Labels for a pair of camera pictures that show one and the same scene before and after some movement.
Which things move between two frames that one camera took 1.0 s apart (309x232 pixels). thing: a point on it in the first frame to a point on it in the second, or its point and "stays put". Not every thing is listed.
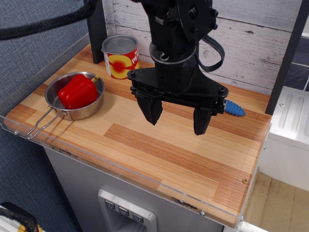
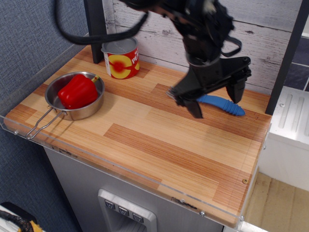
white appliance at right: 285,155 stays put
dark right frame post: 291,49 stays put
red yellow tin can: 121,52 stays put
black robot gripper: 176,79 to 203,78
